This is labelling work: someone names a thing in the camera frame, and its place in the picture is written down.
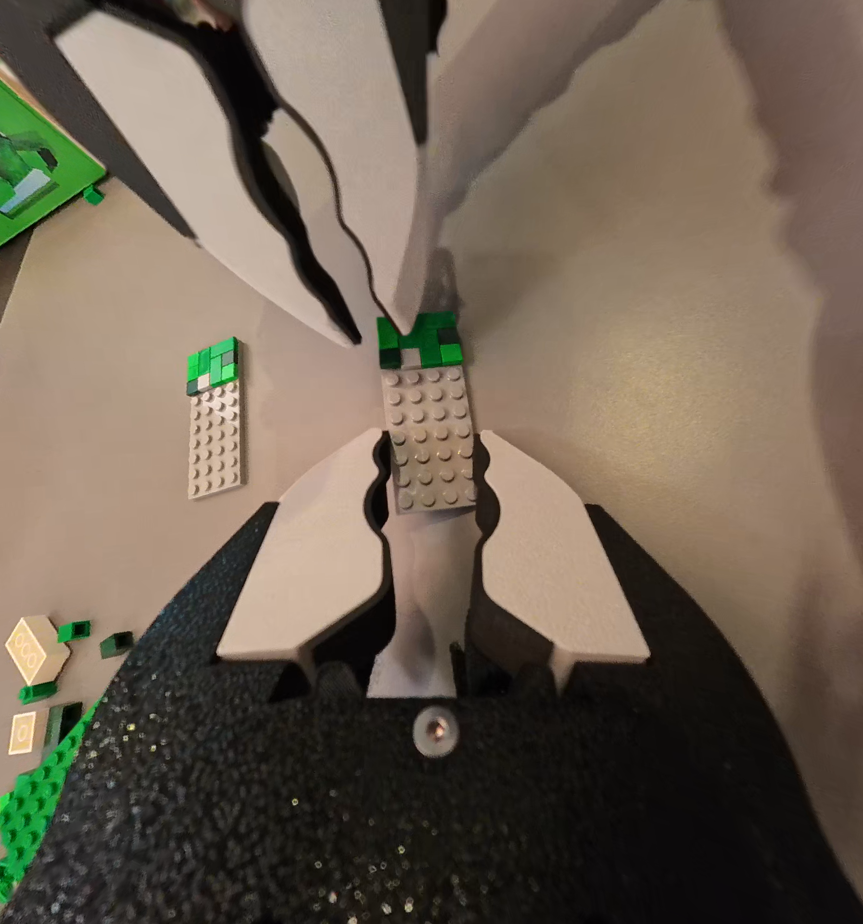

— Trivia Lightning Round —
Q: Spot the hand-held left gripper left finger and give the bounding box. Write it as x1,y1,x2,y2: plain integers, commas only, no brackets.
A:
216,426,393,685

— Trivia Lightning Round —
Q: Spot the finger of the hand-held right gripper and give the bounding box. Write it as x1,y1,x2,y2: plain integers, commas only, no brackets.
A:
247,0,441,334
55,0,365,348

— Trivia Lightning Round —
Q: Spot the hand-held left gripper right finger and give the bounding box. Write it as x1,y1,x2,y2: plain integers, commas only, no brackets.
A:
470,429,651,695

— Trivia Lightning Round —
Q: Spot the grey plate with green tiles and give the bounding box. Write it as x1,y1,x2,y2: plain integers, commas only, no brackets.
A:
186,335,245,501
376,314,480,515

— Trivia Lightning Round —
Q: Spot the green instruction booklet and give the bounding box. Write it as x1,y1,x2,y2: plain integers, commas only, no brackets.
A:
0,22,108,269

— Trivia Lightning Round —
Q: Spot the white rectangular brick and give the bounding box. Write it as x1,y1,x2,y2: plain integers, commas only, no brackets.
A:
3,614,72,684

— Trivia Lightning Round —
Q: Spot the long green baseplate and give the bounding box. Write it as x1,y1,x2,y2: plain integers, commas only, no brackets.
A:
0,700,105,879

